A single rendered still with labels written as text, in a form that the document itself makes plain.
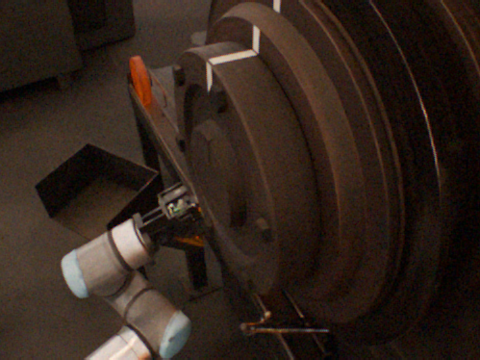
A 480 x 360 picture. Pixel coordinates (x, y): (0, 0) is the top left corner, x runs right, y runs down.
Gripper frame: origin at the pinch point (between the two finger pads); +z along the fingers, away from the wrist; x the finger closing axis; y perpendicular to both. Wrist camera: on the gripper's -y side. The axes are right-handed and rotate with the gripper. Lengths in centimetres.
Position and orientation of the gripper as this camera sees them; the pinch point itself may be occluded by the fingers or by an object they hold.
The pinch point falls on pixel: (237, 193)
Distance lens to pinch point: 80.7
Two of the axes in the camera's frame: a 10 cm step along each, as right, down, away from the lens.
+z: 8.7, -4.8, 1.1
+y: -2.5, -6.2, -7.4
